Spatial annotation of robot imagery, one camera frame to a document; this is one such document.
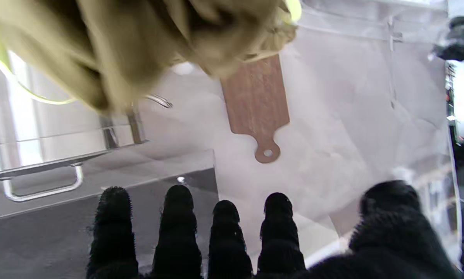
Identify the brown pillowcase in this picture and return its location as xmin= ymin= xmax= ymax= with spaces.
xmin=0 ymin=0 xmax=298 ymax=113

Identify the white cylindrical container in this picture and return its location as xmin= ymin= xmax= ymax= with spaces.
xmin=172 ymin=62 xmax=195 ymax=76

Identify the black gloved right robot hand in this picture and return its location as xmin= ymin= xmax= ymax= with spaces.
xmin=85 ymin=180 xmax=463 ymax=279

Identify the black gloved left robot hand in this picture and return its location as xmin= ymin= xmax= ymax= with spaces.
xmin=431 ymin=15 xmax=464 ymax=62

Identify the brown wooden cutting board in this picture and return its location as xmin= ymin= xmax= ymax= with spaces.
xmin=220 ymin=54 xmax=290 ymax=164

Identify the steel stockpot with lid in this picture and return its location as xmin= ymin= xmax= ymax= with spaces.
xmin=0 ymin=50 xmax=174 ymax=203

